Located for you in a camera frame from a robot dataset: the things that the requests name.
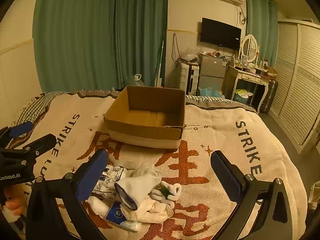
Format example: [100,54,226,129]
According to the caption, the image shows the wide green curtain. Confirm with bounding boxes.
[33,0,118,93]

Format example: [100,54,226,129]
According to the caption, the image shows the narrow light green curtain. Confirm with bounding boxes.
[246,0,279,68]

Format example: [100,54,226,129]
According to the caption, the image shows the dark suitcase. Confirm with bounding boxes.
[258,79,279,114]

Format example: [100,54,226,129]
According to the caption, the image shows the white oval mirror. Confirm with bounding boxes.
[240,35,259,64]

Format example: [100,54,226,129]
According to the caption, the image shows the brown cardboard box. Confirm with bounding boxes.
[104,85,186,152]

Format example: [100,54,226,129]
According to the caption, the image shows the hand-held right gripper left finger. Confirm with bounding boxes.
[26,148,109,240]

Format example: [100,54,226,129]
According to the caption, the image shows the basket under dressing table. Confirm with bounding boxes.
[232,89,254,104]

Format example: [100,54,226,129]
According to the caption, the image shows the white knit glove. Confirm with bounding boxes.
[133,162,160,179]

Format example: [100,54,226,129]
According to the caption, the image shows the small grey fridge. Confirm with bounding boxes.
[197,54,227,93]

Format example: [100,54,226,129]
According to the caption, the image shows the cream printed blanket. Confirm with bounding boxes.
[5,90,308,240]

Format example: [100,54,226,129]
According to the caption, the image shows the black wall cables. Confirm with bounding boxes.
[172,33,183,64]

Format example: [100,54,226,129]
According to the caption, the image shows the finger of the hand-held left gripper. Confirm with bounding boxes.
[0,121,34,145]
[15,134,57,160]

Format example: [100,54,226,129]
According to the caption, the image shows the white louvered wardrobe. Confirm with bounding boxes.
[268,19,320,153]

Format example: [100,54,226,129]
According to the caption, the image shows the white floral packet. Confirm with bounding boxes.
[92,165,128,201]

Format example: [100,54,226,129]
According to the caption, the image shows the white sock with dark cuff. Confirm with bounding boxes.
[114,172,163,211]

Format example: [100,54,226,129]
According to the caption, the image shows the white suitcase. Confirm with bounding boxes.
[178,62,200,96]

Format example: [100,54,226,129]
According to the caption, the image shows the clear water jug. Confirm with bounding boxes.
[126,74,146,88]

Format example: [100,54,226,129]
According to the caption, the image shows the clear plastic bag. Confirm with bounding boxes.
[178,46,202,64]

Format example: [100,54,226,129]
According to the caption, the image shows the small white sock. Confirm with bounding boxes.
[86,196,111,218]

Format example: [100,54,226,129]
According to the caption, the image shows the white stick vacuum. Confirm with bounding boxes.
[155,31,166,88]

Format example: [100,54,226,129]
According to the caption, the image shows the blue and white tissue packet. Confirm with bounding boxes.
[105,203,141,232]

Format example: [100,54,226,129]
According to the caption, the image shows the person's left hand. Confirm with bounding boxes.
[0,186,25,222]

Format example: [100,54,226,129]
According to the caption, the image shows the black wall television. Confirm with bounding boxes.
[200,17,242,51]

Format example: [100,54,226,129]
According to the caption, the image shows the blue plastic bag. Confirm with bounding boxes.
[197,87,225,99]

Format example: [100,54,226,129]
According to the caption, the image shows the cream cloth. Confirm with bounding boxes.
[135,199,174,223]

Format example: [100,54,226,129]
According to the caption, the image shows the white dressing table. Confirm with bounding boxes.
[224,64,272,114]

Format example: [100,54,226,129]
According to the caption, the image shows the green corner curtain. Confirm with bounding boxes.
[114,0,169,88]

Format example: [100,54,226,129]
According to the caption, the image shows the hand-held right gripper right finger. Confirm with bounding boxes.
[210,150,293,240]

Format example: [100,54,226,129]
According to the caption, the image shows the white and green sock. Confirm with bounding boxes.
[151,182,182,202]

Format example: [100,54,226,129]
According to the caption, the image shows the checkered bed sheet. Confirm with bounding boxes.
[10,91,73,133]

